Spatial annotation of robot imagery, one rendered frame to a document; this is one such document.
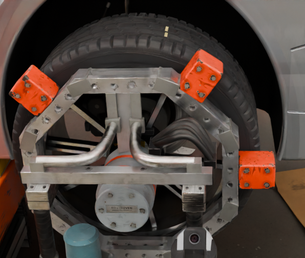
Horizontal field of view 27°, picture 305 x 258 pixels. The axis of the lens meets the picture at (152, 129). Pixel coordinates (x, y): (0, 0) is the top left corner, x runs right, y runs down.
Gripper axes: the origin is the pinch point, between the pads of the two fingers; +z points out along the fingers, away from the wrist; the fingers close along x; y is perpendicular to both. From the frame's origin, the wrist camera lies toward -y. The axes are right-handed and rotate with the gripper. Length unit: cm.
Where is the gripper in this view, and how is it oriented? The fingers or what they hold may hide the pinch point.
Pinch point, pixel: (195, 229)
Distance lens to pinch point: 145.9
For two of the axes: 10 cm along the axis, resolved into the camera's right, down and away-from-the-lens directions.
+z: 0.9, -4.7, 8.8
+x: 9.9, 0.0, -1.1
